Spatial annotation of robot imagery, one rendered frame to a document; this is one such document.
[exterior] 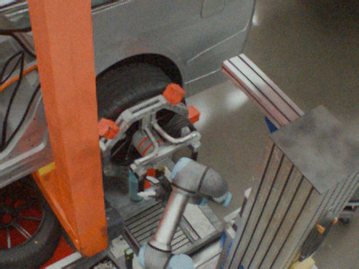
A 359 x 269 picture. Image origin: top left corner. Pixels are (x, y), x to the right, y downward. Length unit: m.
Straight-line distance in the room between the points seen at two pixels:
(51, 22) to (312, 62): 3.63
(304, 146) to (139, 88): 1.41
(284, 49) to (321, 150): 3.50
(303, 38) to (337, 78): 0.58
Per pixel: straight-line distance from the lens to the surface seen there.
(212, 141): 4.12
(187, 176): 2.33
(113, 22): 2.57
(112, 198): 3.52
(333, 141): 1.63
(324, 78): 4.89
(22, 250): 3.08
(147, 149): 2.90
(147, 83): 2.85
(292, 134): 1.60
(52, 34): 1.69
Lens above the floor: 3.22
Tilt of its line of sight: 55 degrees down
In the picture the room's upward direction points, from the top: straight up
